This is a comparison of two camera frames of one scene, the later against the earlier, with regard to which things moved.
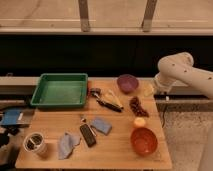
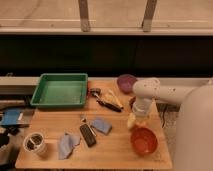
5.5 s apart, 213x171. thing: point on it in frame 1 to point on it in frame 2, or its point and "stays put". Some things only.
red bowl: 144,141 stays put
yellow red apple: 139,122 stays put
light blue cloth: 66,145 stays put
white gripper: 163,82 to 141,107
